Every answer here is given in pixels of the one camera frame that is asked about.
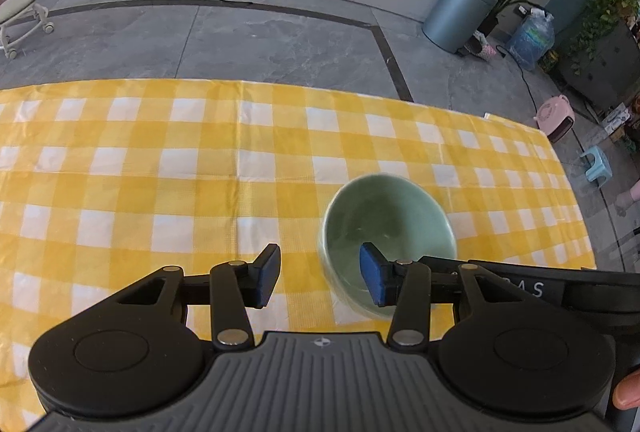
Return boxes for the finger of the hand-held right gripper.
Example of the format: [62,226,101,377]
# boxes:
[417,255,482,274]

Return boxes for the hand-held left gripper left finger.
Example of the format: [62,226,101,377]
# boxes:
[106,243,282,349]

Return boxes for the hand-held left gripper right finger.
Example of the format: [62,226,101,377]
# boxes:
[358,241,504,349]

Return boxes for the green ceramic bowl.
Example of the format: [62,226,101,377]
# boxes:
[317,174,457,321]

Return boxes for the person's right hand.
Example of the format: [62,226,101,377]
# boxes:
[613,366,640,411]

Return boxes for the pink object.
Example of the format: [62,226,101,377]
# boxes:
[615,181,640,216]

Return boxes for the blue plastic stool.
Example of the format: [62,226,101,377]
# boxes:
[579,145,614,183]

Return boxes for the yellow checked tablecloth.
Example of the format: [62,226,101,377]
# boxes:
[0,78,599,429]

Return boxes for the pink small appliance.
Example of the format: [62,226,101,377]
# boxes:
[533,94,576,144]

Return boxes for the dark grey cabinet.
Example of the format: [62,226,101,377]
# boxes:
[557,19,640,111]

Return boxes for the pink patterned cloth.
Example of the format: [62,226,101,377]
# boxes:
[472,34,497,62]

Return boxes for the blue water jug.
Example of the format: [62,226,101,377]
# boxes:
[507,7,556,72]

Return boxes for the grey round trash can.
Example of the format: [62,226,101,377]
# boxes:
[422,0,499,56]

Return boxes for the green ivy plant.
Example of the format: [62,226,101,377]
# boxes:
[569,0,640,64]

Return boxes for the white rolling chair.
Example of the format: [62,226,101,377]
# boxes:
[0,0,56,61]

